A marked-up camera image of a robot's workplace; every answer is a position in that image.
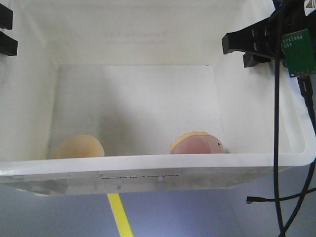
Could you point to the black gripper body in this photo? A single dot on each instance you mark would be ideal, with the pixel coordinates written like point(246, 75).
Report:
point(294, 19)

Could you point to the white plastic tote box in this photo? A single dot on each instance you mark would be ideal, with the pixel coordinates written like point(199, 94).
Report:
point(135, 74)

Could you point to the yellow plush ball toy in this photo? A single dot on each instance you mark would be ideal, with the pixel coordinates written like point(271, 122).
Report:
point(80, 146)

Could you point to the green circuit board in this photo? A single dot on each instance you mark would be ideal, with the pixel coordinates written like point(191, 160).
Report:
point(298, 52)

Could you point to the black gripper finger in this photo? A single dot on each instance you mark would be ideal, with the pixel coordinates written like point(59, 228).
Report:
point(259, 39)
point(8, 45)
point(6, 17)
point(251, 60)

